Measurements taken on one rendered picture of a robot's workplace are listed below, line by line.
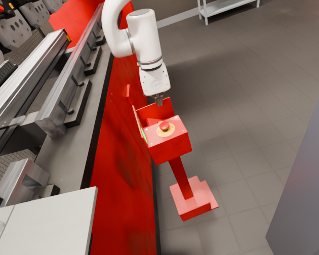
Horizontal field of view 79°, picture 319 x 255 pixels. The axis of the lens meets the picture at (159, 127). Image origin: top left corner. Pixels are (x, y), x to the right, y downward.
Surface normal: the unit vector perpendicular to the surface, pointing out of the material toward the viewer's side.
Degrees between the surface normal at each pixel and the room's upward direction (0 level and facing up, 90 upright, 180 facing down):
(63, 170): 0
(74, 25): 90
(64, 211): 0
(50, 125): 90
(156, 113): 90
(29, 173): 90
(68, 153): 0
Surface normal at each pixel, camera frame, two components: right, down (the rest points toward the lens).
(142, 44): 0.13, 0.69
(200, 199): -0.27, -0.67
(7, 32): 0.96, -0.25
